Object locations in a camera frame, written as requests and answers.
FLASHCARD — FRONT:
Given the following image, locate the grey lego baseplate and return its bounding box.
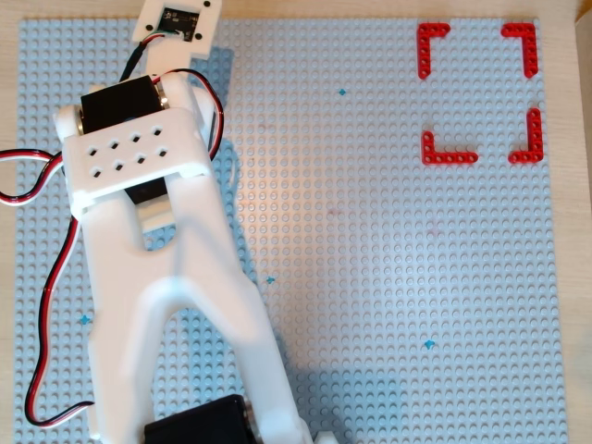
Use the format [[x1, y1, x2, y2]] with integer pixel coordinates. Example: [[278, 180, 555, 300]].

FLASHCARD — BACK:
[[12, 17, 571, 444]]

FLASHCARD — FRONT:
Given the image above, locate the red L-shaped lego beam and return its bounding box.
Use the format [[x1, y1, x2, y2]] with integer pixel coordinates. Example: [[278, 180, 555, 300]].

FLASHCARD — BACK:
[[500, 21, 540, 79], [417, 22, 451, 79], [421, 130, 479, 167], [507, 107, 543, 165]]

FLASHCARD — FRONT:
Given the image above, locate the red white black servo wire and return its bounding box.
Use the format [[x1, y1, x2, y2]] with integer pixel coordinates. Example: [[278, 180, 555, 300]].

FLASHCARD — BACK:
[[0, 147, 101, 429], [168, 68, 228, 161]]

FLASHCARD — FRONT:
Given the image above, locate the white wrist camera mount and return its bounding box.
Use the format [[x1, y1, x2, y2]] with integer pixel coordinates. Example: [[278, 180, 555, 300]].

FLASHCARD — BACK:
[[131, 0, 222, 80]]

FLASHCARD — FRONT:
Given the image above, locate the black camera cable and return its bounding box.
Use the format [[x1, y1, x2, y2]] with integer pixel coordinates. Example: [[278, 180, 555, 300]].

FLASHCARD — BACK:
[[120, 30, 167, 87]]

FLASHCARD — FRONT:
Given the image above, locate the camera circuit board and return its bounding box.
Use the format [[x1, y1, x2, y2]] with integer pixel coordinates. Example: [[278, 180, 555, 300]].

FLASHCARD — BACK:
[[159, 4, 203, 43]]

